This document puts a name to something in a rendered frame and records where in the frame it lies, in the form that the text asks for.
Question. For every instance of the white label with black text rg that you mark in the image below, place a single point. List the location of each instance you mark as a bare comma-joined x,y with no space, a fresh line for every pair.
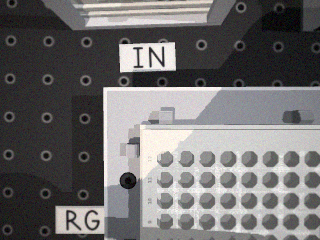
79,219

